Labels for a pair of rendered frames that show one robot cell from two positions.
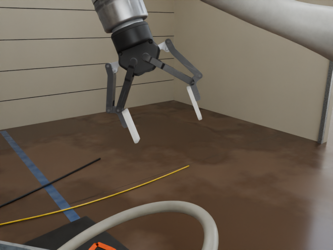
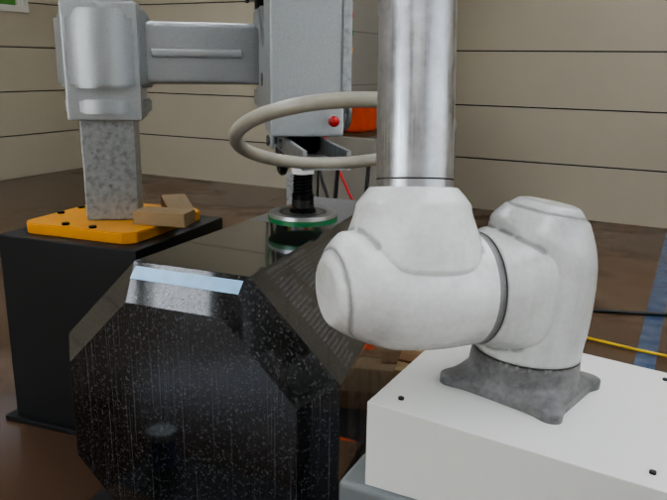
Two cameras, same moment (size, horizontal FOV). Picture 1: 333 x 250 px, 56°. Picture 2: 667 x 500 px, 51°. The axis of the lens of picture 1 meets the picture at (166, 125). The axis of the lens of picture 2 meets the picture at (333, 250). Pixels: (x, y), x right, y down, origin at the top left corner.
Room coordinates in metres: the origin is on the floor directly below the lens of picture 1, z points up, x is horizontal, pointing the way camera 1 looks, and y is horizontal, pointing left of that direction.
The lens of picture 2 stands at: (-0.11, -1.27, 1.36)
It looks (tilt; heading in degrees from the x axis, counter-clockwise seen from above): 15 degrees down; 64
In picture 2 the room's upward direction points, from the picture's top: 1 degrees clockwise
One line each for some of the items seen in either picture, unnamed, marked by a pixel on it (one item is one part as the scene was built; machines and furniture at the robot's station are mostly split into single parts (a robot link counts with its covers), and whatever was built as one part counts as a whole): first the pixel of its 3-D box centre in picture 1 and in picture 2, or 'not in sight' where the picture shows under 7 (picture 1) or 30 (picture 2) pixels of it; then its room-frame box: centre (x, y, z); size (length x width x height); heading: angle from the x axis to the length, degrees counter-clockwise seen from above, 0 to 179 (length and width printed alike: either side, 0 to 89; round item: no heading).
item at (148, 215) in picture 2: not in sight; (164, 216); (0.44, 1.30, 0.81); 0.20 x 0.10 x 0.05; 142
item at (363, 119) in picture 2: not in sight; (362, 113); (2.50, 3.61, 1.00); 0.50 x 0.22 x 0.33; 37
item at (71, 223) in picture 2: not in sight; (116, 218); (0.31, 1.52, 0.76); 0.49 x 0.49 x 0.05; 44
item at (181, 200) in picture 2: not in sight; (178, 204); (0.55, 1.51, 0.80); 0.20 x 0.10 x 0.05; 88
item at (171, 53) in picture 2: not in sight; (161, 53); (0.50, 1.48, 1.39); 0.74 x 0.34 x 0.25; 168
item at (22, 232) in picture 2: not in sight; (122, 314); (0.31, 1.52, 0.37); 0.66 x 0.66 x 0.74; 44
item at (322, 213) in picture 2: not in sight; (303, 212); (0.76, 0.75, 0.90); 0.21 x 0.21 x 0.01
